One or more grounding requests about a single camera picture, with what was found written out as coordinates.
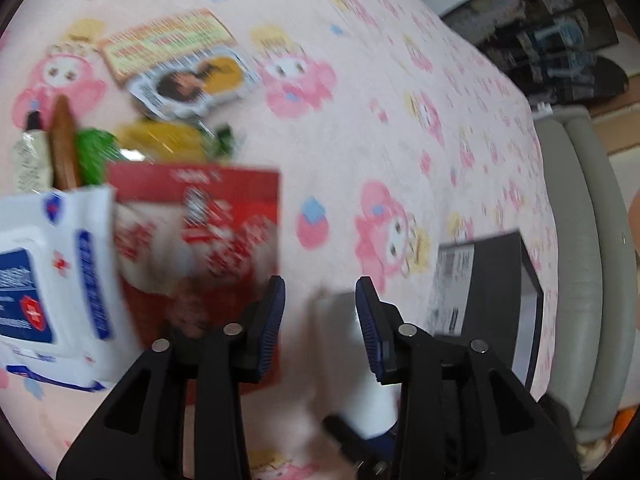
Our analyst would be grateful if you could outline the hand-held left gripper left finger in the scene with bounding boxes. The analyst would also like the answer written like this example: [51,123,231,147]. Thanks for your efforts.
[55,276,287,480]

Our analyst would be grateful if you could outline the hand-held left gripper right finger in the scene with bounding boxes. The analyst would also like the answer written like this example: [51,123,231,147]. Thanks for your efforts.
[355,276,583,480]

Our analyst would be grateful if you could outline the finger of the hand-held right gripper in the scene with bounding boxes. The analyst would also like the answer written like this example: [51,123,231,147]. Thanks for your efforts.
[322,412,401,476]

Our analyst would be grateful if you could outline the white cardboard tube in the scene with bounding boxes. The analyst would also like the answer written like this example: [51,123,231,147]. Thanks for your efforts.
[312,290,401,438]

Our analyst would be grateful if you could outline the red printed packet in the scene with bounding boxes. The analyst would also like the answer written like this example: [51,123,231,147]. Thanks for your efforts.
[107,162,282,386]

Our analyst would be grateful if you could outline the black cardboard box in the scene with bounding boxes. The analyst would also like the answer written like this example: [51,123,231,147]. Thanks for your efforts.
[425,230,546,391]

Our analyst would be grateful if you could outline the white blue wet wipes pack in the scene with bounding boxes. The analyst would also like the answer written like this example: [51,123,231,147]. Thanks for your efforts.
[0,187,133,391]

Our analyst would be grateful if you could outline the yellow snack packet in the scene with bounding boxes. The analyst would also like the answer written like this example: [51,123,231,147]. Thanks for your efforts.
[117,120,246,162]

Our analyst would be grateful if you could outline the pink printed blanket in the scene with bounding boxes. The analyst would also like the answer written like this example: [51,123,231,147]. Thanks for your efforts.
[0,0,561,480]

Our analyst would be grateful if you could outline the grey sofa cushion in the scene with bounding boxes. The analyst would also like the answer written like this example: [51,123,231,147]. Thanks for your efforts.
[532,105,640,441]

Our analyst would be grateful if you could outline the green crinkled wrapper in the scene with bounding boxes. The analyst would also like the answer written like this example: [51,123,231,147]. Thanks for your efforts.
[75,129,121,188]

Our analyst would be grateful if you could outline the round picture packet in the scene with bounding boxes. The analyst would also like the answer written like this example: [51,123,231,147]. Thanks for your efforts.
[127,45,261,121]

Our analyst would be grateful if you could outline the brown stick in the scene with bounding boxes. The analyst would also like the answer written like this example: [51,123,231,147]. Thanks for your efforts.
[50,95,83,191]

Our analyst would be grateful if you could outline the yellow green printed card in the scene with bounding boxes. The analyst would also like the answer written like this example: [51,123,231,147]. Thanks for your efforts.
[97,8,238,86]

